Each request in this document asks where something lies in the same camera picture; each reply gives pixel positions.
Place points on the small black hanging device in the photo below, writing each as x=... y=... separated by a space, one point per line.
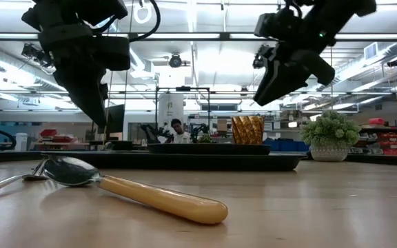
x=33 y=51
x=258 y=58

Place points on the red storage shelf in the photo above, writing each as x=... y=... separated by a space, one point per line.
x=395 y=141

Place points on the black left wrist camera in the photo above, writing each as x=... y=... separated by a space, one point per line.
x=112 y=53

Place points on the white round column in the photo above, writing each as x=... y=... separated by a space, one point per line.
x=171 y=110

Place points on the black rectangular serving tray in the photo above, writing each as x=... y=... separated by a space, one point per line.
x=184 y=162

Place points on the blue storage bins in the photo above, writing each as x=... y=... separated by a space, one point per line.
x=286 y=145

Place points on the black overhead camera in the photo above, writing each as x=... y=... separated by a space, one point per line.
x=175 y=61

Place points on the black computer monitor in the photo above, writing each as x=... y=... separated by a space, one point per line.
x=115 y=120

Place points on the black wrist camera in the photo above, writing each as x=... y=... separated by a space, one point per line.
x=276 y=24
x=112 y=53

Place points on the red storage bins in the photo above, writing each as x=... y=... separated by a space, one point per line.
x=55 y=136

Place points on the black background robot arm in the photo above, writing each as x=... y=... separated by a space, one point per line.
x=155 y=133
x=200 y=131

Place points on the black aluminium table frame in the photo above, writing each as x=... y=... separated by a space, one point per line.
x=384 y=159

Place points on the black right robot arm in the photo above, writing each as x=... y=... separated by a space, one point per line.
x=336 y=17

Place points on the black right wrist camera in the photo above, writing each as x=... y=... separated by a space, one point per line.
x=276 y=24

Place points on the green plant in white pot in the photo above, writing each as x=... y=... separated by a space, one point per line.
x=329 y=137

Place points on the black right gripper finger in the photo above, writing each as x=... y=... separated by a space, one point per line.
x=271 y=65
x=281 y=84

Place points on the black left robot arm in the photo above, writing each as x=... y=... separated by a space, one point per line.
x=81 y=10

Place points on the black background rig frame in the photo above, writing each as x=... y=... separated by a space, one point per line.
x=157 y=103

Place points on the person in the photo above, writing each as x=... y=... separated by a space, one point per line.
x=179 y=136

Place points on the amber faceted glass cup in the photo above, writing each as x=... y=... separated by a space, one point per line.
x=248 y=130

